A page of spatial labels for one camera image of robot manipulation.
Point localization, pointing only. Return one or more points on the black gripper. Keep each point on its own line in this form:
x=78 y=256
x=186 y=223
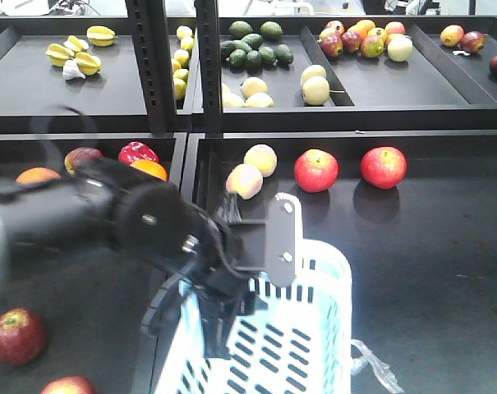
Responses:
x=245 y=249

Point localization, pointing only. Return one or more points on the light blue plastic basket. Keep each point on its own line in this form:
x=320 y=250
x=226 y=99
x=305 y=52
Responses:
x=298 y=340

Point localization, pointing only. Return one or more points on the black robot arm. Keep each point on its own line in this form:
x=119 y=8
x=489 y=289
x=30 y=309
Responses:
x=107 y=205

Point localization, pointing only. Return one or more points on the pale peach front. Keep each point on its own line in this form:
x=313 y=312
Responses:
x=244 y=180

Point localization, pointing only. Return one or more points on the pale peach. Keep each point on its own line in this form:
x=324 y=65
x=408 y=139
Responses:
x=263 y=157
x=244 y=180

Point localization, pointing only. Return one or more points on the pale peach rear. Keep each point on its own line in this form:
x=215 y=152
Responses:
x=263 y=157

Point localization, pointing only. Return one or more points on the clear plastic wrap strip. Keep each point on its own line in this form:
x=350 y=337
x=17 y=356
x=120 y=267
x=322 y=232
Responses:
x=381 y=370

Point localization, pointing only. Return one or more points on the orange right of lemon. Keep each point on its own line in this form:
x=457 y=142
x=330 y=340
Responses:
x=151 y=167

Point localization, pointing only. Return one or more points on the red apple centre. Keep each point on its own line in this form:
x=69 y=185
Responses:
x=316 y=171

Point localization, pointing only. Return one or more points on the red apple bottom edge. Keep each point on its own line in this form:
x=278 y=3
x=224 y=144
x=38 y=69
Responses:
x=69 y=385

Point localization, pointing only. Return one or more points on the red bell pepper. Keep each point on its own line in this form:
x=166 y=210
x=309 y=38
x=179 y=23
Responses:
x=135 y=151

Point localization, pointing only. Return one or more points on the red apple right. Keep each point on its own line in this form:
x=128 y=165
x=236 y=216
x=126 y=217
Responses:
x=383 y=167

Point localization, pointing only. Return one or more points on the dark red apple front-left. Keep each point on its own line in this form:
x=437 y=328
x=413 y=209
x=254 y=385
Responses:
x=23 y=336

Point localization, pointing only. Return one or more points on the dark red apple rear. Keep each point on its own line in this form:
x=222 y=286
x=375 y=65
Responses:
x=79 y=155

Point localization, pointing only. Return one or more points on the black wooden display stand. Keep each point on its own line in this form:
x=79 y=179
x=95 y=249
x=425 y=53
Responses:
x=423 y=254

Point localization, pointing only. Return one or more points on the large orange left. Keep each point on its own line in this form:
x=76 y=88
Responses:
x=36 y=175

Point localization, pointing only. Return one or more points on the white garlic bulb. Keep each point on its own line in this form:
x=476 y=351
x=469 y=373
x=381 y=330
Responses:
x=71 y=71

